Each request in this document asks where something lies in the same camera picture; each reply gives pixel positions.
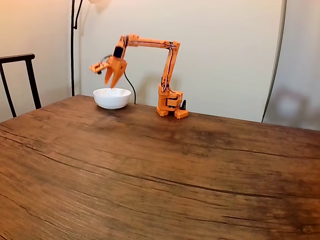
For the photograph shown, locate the orange framed gripper camera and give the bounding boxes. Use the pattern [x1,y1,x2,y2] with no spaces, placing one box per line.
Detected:
[89,60,110,76]

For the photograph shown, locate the black cable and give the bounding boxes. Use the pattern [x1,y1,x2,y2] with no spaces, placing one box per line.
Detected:
[123,71,138,105]

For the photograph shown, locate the black floor lamp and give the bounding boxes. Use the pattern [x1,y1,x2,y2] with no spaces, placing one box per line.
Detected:
[70,0,112,97]

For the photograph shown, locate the black chair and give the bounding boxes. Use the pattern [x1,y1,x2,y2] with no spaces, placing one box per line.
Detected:
[0,53,43,118]

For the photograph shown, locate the white bowl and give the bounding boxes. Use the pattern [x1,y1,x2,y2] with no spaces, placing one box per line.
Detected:
[92,87,132,110]

